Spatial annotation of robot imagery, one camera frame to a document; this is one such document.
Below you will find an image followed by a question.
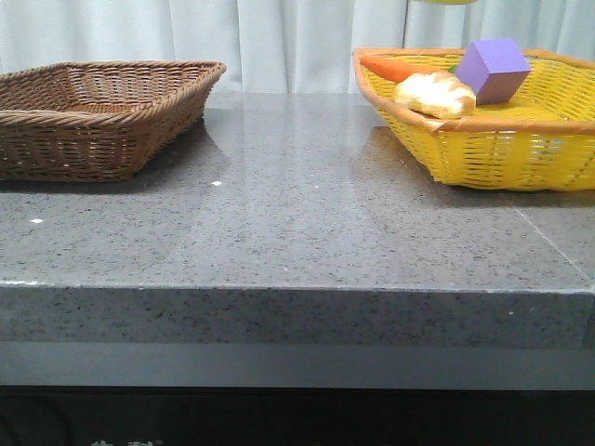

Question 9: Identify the brown wicker basket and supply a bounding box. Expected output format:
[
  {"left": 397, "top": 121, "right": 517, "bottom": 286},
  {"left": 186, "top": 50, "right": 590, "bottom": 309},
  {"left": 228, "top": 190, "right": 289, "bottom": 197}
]
[{"left": 1, "top": 60, "right": 227, "bottom": 182}]

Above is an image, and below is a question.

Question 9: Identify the white curtain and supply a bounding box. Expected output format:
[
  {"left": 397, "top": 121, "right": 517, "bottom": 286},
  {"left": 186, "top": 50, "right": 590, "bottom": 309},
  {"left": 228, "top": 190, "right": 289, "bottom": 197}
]
[{"left": 1, "top": 1, "right": 594, "bottom": 94}]

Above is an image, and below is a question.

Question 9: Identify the orange toy carrot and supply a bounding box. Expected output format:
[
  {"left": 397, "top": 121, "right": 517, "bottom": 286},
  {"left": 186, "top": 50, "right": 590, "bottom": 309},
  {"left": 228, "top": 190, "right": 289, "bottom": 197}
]
[{"left": 360, "top": 55, "right": 443, "bottom": 83}]

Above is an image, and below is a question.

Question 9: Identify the bread roll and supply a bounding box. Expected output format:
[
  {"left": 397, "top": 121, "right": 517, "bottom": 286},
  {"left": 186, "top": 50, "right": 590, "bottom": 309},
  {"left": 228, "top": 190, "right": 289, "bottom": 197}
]
[{"left": 393, "top": 72, "right": 476, "bottom": 119}]

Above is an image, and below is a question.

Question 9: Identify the yellow woven basket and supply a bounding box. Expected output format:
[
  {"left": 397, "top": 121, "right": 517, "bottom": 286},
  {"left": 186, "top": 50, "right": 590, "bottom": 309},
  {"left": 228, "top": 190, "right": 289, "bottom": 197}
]
[{"left": 353, "top": 48, "right": 594, "bottom": 191}]

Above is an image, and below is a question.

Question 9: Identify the purple cube block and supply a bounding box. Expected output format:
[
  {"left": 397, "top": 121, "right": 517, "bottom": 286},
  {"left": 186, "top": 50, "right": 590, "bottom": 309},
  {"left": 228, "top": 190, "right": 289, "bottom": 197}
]
[{"left": 455, "top": 38, "right": 532, "bottom": 105}]

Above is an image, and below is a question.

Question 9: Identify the yellow clear tape roll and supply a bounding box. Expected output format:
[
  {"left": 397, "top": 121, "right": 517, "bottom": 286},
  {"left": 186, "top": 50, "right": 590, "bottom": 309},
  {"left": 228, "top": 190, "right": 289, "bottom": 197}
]
[{"left": 418, "top": 0, "right": 478, "bottom": 6}]

